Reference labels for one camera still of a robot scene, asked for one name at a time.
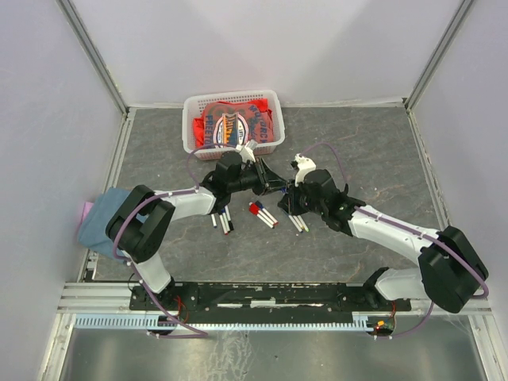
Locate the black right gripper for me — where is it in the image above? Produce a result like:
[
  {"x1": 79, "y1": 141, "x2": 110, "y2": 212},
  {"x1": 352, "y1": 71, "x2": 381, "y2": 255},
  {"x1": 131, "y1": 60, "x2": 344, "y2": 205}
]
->
[{"x1": 277, "y1": 177, "x2": 325, "y2": 217}]

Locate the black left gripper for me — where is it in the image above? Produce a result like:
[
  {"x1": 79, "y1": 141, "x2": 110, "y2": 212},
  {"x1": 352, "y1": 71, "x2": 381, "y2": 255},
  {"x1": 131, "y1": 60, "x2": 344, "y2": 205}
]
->
[{"x1": 229, "y1": 157, "x2": 286, "y2": 197}]

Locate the white marker blue eraser cap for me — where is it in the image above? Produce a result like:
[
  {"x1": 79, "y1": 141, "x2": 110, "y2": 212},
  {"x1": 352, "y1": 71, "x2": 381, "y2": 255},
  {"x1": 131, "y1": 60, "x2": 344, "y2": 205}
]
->
[{"x1": 287, "y1": 214, "x2": 303, "y2": 233}]

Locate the white marker green cap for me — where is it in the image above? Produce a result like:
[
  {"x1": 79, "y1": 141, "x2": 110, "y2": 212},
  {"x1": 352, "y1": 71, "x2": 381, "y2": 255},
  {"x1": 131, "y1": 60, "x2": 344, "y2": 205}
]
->
[{"x1": 297, "y1": 216, "x2": 310, "y2": 232}]

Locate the white marker yellow cap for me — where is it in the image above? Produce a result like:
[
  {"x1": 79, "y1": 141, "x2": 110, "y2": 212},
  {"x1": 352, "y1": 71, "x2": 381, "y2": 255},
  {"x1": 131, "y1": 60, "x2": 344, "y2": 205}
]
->
[{"x1": 294, "y1": 216, "x2": 307, "y2": 231}]

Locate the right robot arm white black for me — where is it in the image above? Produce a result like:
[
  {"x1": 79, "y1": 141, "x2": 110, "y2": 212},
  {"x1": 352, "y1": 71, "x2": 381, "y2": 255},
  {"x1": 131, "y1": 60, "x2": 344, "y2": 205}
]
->
[{"x1": 279, "y1": 169, "x2": 489, "y2": 314}]

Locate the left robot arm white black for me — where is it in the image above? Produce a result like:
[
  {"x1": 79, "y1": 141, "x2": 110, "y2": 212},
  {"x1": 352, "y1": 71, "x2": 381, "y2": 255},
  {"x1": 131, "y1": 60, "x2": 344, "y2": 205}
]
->
[{"x1": 106, "y1": 151, "x2": 287, "y2": 310}]

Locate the white marker red eraser cap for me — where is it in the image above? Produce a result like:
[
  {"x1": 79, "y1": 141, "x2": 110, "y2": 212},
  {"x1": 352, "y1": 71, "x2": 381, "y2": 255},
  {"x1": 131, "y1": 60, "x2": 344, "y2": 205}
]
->
[{"x1": 253, "y1": 202, "x2": 278, "y2": 226}]

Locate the uncapped white marker black end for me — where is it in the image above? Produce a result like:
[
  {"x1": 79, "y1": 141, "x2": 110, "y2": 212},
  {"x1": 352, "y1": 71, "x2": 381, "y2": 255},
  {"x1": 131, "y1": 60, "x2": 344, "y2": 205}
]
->
[{"x1": 223, "y1": 206, "x2": 234, "y2": 231}]

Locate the uncapped white marker red end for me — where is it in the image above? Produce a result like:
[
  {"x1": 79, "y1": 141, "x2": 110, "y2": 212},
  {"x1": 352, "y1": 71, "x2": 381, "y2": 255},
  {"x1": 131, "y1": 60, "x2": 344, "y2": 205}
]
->
[{"x1": 218, "y1": 211, "x2": 229, "y2": 235}]

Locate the orange printed cloth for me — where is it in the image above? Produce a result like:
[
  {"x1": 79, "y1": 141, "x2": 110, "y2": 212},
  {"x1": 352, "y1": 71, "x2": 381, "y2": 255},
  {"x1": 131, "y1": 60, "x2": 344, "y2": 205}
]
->
[{"x1": 192, "y1": 98, "x2": 274, "y2": 147}]

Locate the white plastic basket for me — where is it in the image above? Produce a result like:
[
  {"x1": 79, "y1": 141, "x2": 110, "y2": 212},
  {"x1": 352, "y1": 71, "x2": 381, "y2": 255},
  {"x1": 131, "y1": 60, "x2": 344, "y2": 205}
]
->
[{"x1": 182, "y1": 90, "x2": 285, "y2": 160}]

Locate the circuit board with leds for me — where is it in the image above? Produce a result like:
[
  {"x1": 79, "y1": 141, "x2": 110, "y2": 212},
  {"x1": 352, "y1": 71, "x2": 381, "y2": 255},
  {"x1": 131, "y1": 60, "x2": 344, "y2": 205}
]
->
[{"x1": 374, "y1": 319, "x2": 395, "y2": 335}]

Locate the pink cloth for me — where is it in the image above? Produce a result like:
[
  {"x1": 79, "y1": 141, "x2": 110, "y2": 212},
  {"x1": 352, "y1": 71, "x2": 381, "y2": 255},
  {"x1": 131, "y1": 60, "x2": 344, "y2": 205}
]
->
[{"x1": 81, "y1": 202, "x2": 94, "y2": 222}]

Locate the blue cloth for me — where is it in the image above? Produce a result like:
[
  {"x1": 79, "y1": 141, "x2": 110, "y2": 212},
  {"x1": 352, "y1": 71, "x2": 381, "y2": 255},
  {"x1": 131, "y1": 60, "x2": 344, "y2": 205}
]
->
[{"x1": 77, "y1": 187, "x2": 130, "y2": 260}]

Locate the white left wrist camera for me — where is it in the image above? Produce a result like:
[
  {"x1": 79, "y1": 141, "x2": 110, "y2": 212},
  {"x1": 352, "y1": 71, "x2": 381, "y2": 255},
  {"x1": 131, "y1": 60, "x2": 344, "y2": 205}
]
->
[{"x1": 235, "y1": 140, "x2": 258, "y2": 164}]

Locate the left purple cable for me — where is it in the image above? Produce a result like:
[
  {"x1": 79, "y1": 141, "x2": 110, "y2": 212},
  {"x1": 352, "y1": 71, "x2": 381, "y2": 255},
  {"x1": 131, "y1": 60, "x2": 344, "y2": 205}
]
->
[{"x1": 113, "y1": 143, "x2": 239, "y2": 339}]

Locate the purple cable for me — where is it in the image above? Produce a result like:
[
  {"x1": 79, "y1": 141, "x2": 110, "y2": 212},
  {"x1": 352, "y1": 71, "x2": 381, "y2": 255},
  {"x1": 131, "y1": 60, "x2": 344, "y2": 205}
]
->
[
  {"x1": 297, "y1": 142, "x2": 491, "y2": 341},
  {"x1": 113, "y1": 143, "x2": 239, "y2": 339}
]

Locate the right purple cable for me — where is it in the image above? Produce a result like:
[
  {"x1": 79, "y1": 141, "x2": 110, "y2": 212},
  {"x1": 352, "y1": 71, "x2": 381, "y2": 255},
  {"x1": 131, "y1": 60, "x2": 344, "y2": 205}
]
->
[{"x1": 297, "y1": 142, "x2": 491, "y2": 341}]

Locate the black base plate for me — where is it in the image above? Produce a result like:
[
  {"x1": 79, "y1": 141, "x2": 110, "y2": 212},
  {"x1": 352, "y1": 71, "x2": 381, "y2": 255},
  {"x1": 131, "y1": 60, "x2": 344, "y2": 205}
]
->
[{"x1": 129, "y1": 280, "x2": 412, "y2": 323}]

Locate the blue slotted cable duct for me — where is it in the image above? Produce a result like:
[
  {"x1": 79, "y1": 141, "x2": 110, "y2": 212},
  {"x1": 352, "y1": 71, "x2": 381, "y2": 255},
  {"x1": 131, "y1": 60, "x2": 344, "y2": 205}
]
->
[{"x1": 75, "y1": 311, "x2": 372, "y2": 332}]

